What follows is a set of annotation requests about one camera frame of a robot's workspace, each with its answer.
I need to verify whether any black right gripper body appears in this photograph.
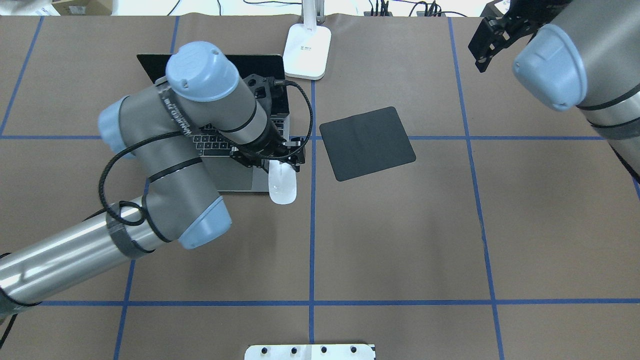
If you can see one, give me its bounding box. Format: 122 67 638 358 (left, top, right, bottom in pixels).
467 0 570 73

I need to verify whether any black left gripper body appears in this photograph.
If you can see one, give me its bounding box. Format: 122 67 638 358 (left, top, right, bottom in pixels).
230 74 307 173

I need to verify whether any white computer mouse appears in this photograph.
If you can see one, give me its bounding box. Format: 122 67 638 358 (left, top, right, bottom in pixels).
268 160 297 205

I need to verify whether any grey laptop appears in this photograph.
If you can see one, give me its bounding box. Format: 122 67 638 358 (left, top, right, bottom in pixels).
137 48 290 194

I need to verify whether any black mouse pad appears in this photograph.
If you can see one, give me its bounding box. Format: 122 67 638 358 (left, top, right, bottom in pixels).
318 106 417 182

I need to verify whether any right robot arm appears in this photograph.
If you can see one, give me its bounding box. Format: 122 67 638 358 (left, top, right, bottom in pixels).
468 0 640 180

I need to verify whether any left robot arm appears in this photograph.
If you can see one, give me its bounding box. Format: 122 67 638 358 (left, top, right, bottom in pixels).
1 41 309 319

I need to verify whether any white desk lamp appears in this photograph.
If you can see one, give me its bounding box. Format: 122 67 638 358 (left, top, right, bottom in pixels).
282 0 333 81

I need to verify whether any cardboard box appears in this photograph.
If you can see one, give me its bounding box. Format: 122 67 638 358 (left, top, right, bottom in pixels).
52 0 114 16

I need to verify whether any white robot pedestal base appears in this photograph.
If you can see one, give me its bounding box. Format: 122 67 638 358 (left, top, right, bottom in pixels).
244 343 377 360

